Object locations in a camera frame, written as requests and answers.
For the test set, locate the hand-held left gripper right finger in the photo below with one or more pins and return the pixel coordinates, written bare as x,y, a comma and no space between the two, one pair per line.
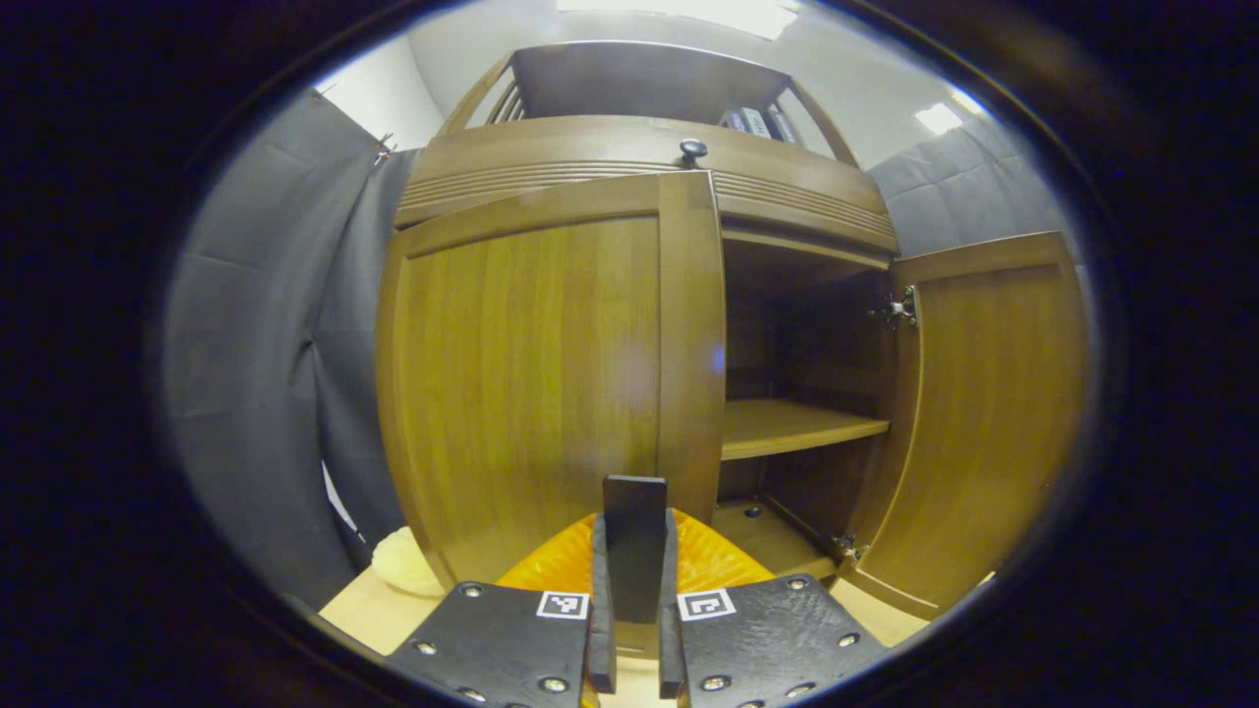
669,629

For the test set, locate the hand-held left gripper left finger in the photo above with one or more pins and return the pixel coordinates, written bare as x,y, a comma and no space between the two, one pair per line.
602,610

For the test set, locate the wooden shoe cabinet door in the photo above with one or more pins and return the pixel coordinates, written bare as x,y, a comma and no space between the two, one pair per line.
984,413
531,374

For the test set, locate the wooden double-door shoe cabinet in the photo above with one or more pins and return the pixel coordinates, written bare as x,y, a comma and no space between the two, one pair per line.
639,79

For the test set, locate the metal door hinge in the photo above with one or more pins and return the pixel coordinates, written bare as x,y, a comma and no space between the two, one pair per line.
900,310
846,547

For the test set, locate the wooden cabinet drawer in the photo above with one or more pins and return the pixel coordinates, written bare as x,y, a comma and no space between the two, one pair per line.
590,147

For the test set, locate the cream plush item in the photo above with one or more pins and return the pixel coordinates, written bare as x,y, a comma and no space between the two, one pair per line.
403,565

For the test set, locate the wooden inner shelf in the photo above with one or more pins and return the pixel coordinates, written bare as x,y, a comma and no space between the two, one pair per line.
787,425

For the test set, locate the black backdrop cloth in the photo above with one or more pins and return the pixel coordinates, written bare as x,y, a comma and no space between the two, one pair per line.
256,344

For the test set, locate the black round drawer knob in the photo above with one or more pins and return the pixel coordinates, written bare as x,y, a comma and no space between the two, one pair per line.
693,150

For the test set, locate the dark blue book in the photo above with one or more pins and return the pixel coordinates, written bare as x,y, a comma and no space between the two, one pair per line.
733,121

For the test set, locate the small metal cloth clip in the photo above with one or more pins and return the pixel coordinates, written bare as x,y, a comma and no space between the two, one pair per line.
384,149

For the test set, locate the grey spine book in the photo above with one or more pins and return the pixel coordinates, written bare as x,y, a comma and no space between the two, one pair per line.
755,121

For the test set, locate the dark navy book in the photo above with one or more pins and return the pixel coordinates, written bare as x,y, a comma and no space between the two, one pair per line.
782,125

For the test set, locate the small ceiling light panel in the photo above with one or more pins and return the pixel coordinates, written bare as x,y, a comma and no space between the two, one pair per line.
939,118

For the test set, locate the large ceiling light panel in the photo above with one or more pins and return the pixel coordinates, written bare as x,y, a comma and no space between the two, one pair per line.
728,12

